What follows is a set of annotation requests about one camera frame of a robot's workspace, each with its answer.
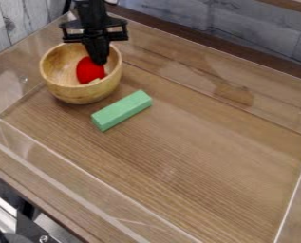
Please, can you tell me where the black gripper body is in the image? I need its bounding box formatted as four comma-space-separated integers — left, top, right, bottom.
60, 17, 129, 43

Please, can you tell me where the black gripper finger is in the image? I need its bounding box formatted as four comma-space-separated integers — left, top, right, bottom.
82, 38, 101, 65
98, 36, 110, 65

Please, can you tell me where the red plush strawberry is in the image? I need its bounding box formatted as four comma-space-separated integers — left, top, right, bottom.
77, 56, 106, 84

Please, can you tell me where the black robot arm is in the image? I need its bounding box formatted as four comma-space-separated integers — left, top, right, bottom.
60, 0, 129, 65

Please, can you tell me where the wooden bowl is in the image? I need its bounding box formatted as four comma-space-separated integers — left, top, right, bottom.
40, 43, 122, 104

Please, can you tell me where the green rectangular block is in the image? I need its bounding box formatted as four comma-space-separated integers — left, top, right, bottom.
90, 90, 153, 132

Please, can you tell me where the clear acrylic tray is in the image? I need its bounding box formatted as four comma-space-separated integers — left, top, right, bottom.
0, 65, 301, 243

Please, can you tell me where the black metal mount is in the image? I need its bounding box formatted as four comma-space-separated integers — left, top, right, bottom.
16, 212, 61, 243

